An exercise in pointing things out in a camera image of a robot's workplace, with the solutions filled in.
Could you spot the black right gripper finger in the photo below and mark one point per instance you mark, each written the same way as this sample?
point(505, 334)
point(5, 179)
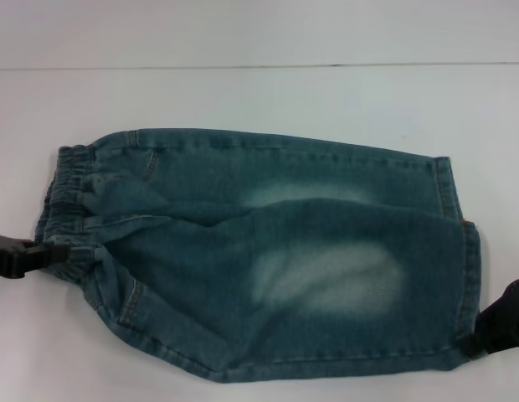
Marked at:
point(485, 331)

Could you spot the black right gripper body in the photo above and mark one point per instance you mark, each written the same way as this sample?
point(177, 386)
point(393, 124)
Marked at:
point(515, 314)

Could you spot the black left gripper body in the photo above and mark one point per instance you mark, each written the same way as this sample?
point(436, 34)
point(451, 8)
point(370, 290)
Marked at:
point(10, 255)

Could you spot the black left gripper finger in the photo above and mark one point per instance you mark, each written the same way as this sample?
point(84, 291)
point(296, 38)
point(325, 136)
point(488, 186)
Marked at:
point(52, 253)

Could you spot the blue denim shorts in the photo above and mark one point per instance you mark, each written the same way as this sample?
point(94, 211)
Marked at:
point(259, 259)

